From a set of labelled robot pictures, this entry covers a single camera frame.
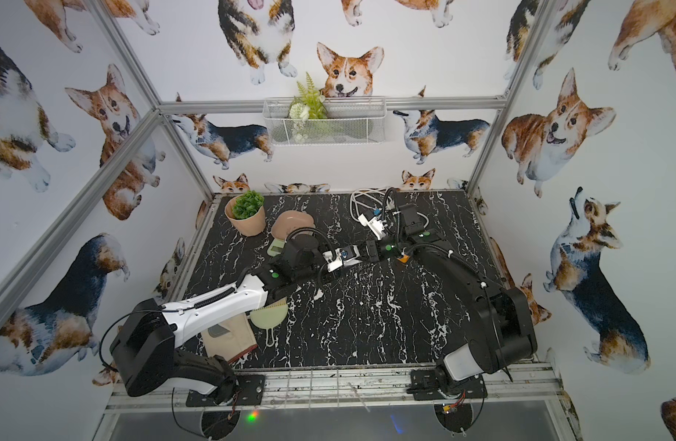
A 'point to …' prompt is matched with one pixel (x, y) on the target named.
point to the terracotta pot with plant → (247, 213)
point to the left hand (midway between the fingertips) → (350, 250)
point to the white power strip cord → (386, 193)
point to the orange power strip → (404, 258)
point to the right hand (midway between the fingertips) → (350, 254)
